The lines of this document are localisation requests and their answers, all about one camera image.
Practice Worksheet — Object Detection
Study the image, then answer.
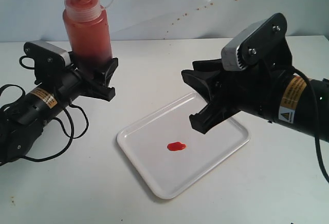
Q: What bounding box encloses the red sauce blob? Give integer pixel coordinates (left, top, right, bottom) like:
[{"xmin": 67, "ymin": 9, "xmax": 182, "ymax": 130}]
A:
[{"xmin": 167, "ymin": 141, "xmax": 187, "ymax": 152}]

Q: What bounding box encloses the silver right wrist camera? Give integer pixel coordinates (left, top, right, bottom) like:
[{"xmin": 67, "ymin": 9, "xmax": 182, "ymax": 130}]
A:
[{"xmin": 221, "ymin": 13, "xmax": 291, "ymax": 71}]

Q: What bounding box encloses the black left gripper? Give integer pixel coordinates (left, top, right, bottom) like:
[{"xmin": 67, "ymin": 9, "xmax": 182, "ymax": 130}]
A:
[{"xmin": 33, "ymin": 51, "xmax": 119, "ymax": 106}]

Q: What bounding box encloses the white rectangular plastic tray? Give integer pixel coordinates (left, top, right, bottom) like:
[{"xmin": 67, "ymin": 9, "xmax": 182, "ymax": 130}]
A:
[{"xmin": 117, "ymin": 92, "xmax": 250, "ymax": 199}]

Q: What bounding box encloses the black left camera cable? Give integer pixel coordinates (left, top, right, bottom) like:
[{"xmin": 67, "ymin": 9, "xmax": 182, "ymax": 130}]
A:
[{"xmin": 0, "ymin": 55, "xmax": 89, "ymax": 162}]

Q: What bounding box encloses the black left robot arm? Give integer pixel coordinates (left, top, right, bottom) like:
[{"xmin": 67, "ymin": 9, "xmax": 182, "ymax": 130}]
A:
[{"xmin": 1, "ymin": 51, "xmax": 118, "ymax": 165}]

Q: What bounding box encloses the white backdrop sheet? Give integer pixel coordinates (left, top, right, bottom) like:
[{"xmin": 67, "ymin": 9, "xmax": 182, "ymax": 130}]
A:
[{"xmin": 1, "ymin": 0, "xmax": 328, "ymax": 42}]

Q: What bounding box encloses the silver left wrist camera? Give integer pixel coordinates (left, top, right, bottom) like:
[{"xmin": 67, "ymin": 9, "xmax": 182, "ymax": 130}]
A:
[{"xmin": 24, "ymin": 40, "xmax": 71, "ymax": 85}]

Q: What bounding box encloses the red sauce squeeze bottle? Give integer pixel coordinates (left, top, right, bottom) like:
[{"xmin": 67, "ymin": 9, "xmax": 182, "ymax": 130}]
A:
[{"xmin": 63, "ymin": 0, "xmax": 113, "ymax": 72}]

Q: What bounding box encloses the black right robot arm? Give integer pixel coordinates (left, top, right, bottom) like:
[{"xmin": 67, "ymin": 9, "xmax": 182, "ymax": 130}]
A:
[{"xmin": 181, "ymin": 39, "xmax": 328, "ymax": 141}]

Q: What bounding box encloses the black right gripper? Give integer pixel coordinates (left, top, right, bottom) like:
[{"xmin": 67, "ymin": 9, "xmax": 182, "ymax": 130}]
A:
[{"xmin": 181, "ymin": 36, "xmax": 299, "ymax": 135}]

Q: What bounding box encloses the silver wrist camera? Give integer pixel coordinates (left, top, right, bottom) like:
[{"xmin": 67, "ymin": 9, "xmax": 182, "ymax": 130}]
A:
[
  {"xmin": 24, "ymin": 40, "xmax": 71, "ymax": 85},
  {"xmin": 221, "ymin": 13, "xmax": 291, "ymax": 71}
]

